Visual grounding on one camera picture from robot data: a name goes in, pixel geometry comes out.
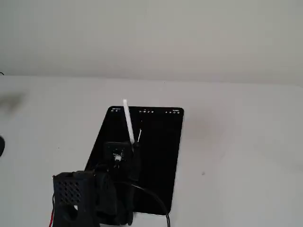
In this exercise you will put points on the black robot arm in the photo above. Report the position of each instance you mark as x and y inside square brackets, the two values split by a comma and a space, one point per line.
[71, 196]

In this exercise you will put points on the black round object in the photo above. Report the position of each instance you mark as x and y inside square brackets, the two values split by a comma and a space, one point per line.
[1, 146]

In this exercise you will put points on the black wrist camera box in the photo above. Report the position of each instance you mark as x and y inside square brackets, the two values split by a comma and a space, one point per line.
[117, 153]

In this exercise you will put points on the white stylus pencil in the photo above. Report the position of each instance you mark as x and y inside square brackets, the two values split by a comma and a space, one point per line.
[129, 120]

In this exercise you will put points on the black screen silver tablet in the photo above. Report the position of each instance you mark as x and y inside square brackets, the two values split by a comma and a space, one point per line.
[161, 153]

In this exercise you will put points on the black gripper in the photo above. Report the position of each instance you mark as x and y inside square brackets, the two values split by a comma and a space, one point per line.
[136, 158]

